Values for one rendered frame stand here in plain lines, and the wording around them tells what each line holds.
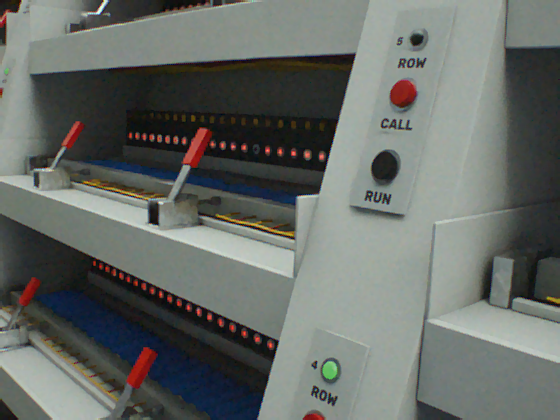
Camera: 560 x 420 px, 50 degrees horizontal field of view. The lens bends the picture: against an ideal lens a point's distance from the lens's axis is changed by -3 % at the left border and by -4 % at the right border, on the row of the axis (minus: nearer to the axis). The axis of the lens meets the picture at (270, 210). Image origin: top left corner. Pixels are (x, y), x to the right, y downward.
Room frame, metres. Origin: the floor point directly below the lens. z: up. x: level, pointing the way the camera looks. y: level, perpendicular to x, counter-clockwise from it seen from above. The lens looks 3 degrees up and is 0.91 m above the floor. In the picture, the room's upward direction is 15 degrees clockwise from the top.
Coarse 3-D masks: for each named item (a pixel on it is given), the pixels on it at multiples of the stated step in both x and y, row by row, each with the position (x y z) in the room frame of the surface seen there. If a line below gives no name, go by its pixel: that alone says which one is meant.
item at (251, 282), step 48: (0, 144) 0.83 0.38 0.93; (48, 144) 0.87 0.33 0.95; (96, 144) 0.92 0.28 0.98; (0, 192) 0.79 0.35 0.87; (48, 192) 0.70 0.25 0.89; (96, 240) 0.59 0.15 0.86; (144, 240) 0.52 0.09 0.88; (192, 240) 0.48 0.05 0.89; (240, 240) 0.48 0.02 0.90; (192, 288) 0.47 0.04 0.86; (240, 288) 0.42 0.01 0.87; (288, 288) 0.39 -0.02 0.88
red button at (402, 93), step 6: (396, 84) 0.35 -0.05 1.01; (402, 84) 0.34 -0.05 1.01; (408, 84) 0.34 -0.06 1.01; (396, 90) 0.34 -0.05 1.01; (402, 90) 0.34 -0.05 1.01; (408, 90) 0.34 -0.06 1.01; (414, 90) 0.34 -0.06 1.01; (390, 96) 0.35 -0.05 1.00; (396, 96) 0.34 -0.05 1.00; (402, 96) 0.34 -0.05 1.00; (408, 96) 0.34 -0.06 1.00; (414, 96) 0.34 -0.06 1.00; (396, 102) 0.34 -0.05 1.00; (402, 102) 0.34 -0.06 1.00; (408, 102) 0.34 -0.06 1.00
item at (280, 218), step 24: (48, 168) 0.83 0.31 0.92; (72, 168) 0.79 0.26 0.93; (96, 168) 0.74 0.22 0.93; (144, 192) 0.64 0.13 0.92; (168, 192) 0.62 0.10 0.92; (192, 192) 0.59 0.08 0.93; (216, 192) 0.57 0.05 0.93; (216, 216) 0.53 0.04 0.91; (240, 216) 0.54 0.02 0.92; (264, 216) 0.51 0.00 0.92; (288, 216) 0.49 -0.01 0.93
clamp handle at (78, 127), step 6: (78, 126) 0.73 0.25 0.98; (84, 126) 0.73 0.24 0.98; (72, 132) 0.73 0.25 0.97; (78, 132) 0.73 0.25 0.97; (66, 138) 0.73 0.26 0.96; (72, 138) 0.73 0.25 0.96; (66, 144) 0.72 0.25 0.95; (72, 144) 0.73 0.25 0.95; (60, 150) 0.73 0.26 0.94; (66, 150) 0.73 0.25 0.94; (60, 156) 0.72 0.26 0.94; (54, 162) 0.72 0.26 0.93; (54, 168) 0.72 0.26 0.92
